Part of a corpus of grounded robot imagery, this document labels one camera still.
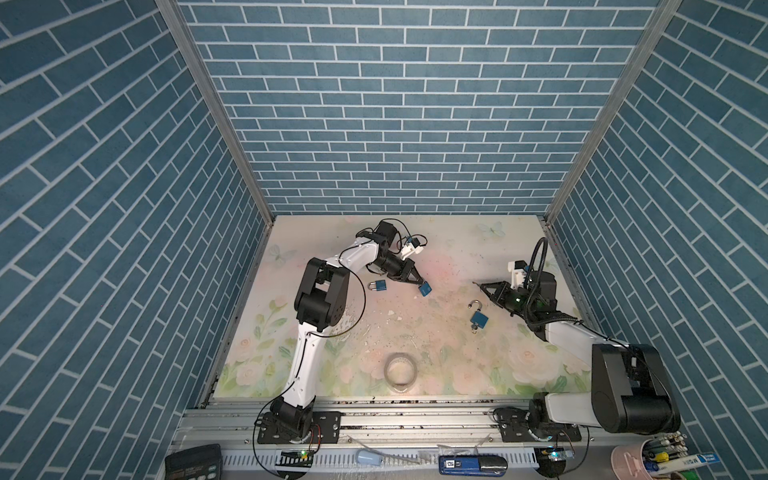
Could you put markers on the pink pen cup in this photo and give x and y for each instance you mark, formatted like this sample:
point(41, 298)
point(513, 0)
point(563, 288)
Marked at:
point(627, 463)

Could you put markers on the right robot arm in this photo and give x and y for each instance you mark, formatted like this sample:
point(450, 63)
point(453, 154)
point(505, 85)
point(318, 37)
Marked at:
point(630, 390)

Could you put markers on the clear tape roll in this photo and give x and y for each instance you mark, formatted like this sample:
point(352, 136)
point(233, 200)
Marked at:
point(400, 372)

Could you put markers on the black calculator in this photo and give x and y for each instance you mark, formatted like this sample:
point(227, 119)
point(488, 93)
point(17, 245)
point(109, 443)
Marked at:
point(203, 462)

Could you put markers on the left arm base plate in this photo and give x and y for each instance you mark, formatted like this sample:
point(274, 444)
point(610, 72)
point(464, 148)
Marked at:
point(320, 427)

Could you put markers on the blue padlock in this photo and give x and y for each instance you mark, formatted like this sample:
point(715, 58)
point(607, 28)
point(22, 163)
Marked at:
point(377, 285)
point(425, 289)
point(478, 320)

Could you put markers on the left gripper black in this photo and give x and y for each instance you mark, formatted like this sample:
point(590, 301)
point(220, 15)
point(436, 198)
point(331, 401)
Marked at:
point(403, 271)

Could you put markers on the light blue small object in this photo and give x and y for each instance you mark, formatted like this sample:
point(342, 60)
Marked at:
point(369, 458)

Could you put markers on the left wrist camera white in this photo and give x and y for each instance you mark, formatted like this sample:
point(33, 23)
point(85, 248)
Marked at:
point(412, 245)

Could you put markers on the aluminium mounting rail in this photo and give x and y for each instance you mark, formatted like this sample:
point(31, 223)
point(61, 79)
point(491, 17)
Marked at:
point(394, 422)

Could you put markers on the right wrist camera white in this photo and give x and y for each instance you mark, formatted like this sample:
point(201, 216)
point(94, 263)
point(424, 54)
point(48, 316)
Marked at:
point(518, 270)

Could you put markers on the blue black device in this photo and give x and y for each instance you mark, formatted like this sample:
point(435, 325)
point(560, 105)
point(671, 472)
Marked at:
point(472, 465)

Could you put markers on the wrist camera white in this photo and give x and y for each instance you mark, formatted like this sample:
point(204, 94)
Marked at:
point(412, 245)
point(518, 270)

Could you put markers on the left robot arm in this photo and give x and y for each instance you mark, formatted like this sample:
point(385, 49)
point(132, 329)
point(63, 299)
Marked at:
point(320, 302)

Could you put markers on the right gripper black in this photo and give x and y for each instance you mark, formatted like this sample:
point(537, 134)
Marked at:
point(503, 288)

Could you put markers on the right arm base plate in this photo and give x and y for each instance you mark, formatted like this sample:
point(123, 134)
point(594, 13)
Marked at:
point(519, 425)

